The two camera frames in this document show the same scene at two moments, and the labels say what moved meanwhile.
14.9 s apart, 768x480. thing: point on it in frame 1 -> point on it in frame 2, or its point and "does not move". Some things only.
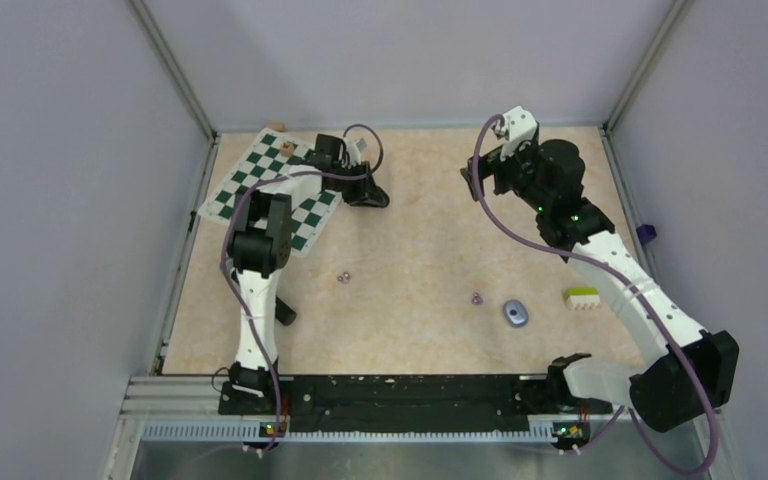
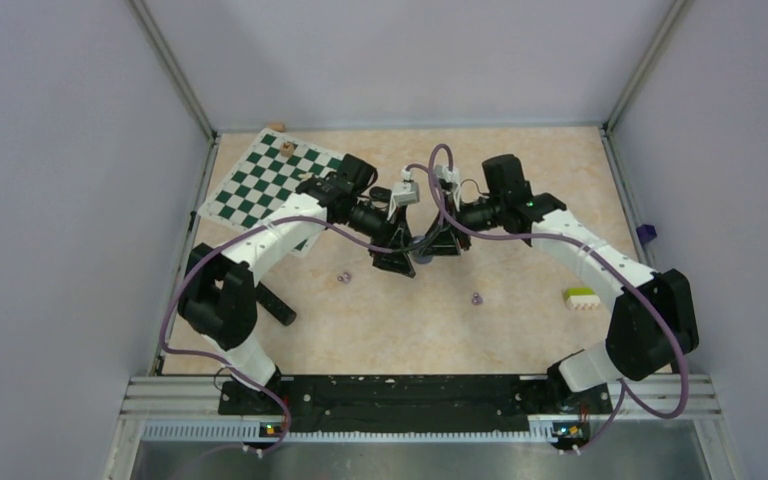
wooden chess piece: (287, 149) does not move
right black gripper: (492, 165) -> (446, 239)
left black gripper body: (355, 182) -> (382, 234)
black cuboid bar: (283, 312) does not move
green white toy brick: (583, 298) does not move
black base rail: (406, 403) does not move
